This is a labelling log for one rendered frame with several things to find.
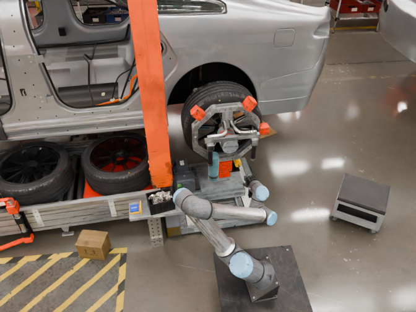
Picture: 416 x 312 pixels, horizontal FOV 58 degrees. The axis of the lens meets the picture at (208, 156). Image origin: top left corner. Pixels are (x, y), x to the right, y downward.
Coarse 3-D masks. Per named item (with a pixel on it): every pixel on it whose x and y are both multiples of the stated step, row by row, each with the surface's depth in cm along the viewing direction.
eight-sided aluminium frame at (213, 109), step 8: (216, 104) 284; (224, 104) 284; (232, 104) 285; (240, 104) 284; (208, 112) 282; (216, 112) 282; (248, 112) 288; (256, 120) 294; (192, 128) 291; (192, 136) 298; (248, 144) 311; (200, 152) 305; (240, 152) 313; (224, 160) 316
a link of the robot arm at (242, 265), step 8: (232, 256) 243; (240, 256) 239; (248, 256) 238; (232, 264) 240; (240, 264) 236; (248, 264) 234; (256, 264) 239; (232, 272) 238; (240, 272) 234; (248, 272) 234; (256, 272) 238; (248, 280) 240; (256, 280) 241
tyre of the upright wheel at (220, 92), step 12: (216, 84) 296; (228, 84) 296; (192, 96) 300; (204, 96) 288; (216, 96) 284; (228, 96) 285; (240, 96) 287; (252, 96) 307; (204, 108) 288; (192, 120) 293; (192, 144) 308
